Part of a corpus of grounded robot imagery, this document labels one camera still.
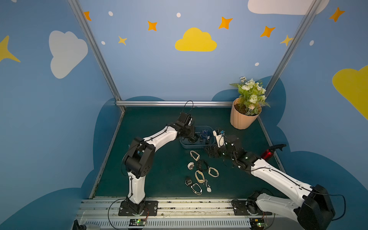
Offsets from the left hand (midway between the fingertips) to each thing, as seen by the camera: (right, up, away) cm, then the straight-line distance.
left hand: (196, 131), depth 93 cm
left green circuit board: (-32, -45, -22) cm, 59 cm away
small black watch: (-6, -28, -13) cm, 31 cm away
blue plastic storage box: (-8, -8, +3) cm, 12 cm away
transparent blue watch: (+7, -4, +11) cm, 14 cm away
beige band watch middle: (+2, -29, -11) cm, 31 cm away
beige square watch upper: (+1, -17, -2) cm, 17 cm away
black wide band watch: (-1, -6, +5) cm, 8 cm away
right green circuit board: (+29, -45, -22) cm, 58 cm away
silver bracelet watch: (0, -34, -14) cm, 37 cm away
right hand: (+8, -7, -12) cm, 16 cm away
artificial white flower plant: (+36, +23, -3) cm, 42 cm away
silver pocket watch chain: (+6, -32, -13) cm, 35 cm away
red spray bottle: (+43, -13, -8) cm, 46 cm away
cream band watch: (+9, -26, -7) cm, 29 cm away
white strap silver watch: (-4, -20, -9) cm, 23 cm away
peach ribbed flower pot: (+31, +7, +7) cm, 32 cm away
